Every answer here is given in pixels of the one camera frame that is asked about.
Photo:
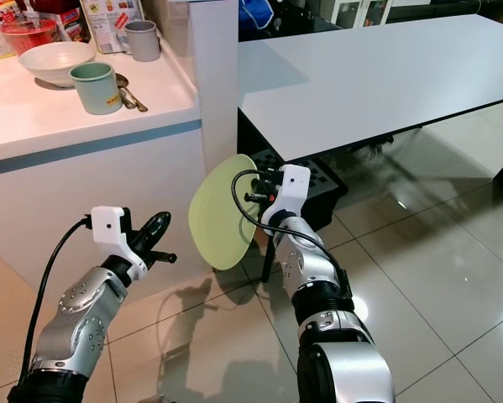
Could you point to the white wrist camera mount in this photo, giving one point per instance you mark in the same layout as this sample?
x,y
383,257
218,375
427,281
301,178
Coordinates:
x,y
295,186
108,228

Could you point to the white dining table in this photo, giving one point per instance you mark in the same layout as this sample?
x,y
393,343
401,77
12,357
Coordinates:
x,y
369,80

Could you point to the teal cup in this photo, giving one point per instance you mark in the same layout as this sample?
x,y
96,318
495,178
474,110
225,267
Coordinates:
x,y
96,91

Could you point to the blue bag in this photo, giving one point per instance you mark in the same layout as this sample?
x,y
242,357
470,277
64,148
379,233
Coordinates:
x,y
253,15

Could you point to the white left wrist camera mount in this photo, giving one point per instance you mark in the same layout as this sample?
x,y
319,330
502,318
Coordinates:
x,y
108,228

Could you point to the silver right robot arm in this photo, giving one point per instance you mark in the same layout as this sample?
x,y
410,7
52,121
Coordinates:
x,y
310,269

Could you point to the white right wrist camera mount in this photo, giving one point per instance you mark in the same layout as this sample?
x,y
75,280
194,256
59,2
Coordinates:
x,y
295,186

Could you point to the silver spoon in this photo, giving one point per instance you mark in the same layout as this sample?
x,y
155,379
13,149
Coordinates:
x,y
122,81

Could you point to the dark red snack packet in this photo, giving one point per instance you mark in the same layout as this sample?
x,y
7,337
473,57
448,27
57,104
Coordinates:
x,y
49,5

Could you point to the grey cup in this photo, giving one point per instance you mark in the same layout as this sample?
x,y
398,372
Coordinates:
x,y
142,42

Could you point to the white printed food bag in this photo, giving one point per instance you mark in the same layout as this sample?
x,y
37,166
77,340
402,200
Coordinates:
x,y
108,23

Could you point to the white ceramic bowl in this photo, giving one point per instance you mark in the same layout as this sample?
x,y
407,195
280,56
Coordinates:
x,y
56,60

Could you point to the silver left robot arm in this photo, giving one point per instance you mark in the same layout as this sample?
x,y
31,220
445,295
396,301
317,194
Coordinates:
x,y
83,319

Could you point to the white kitchen counter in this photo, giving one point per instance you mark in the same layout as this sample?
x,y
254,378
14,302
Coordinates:
x,y
66,201

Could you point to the glass display cabinet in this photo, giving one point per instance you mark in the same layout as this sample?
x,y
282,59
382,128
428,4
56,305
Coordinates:
x,y
360,10

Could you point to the light green plate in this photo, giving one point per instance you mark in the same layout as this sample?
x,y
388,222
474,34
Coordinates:
x,y
217,214

